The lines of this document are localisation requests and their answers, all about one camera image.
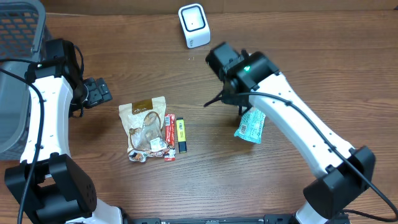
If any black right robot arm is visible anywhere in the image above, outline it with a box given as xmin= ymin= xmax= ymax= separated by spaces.
xmin=205 ymin=42 xmax=376 ymax=223

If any red snack stick packet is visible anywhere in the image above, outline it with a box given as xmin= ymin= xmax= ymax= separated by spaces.
xmin=164 ymin=114 xmax=175 ymax=161

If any grey plastic mesh basket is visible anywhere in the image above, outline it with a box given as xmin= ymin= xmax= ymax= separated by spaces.
xmin=1 ymin=0 xmax=52 ymax=160

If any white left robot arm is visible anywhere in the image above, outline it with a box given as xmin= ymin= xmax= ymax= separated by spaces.
xmin=4 ymin=39 xmax=130 ymax=223

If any brown cookie snack bag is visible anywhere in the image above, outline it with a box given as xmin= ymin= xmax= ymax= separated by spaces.
xmin=119 ymin=96 xmax=170 ymax=162

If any white barcode scanner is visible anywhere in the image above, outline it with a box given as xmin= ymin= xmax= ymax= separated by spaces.
xmin=178 ymin=3 xmax=211 ymax=49

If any yellow highlighter pen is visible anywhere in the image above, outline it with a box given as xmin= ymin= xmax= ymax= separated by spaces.
xmin=176 ymin=118 xmax=187 ymax=153

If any teal wet wipes packet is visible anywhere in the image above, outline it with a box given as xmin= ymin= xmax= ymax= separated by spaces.
xmin=234 ymin=108 xmax=266 ymax=144

